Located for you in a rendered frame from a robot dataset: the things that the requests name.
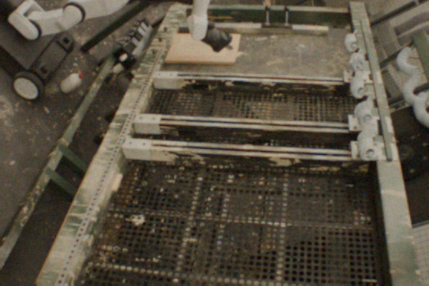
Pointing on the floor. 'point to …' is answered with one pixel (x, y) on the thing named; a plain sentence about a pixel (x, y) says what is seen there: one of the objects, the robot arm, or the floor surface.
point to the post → (114, 25)
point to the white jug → (71, 83)
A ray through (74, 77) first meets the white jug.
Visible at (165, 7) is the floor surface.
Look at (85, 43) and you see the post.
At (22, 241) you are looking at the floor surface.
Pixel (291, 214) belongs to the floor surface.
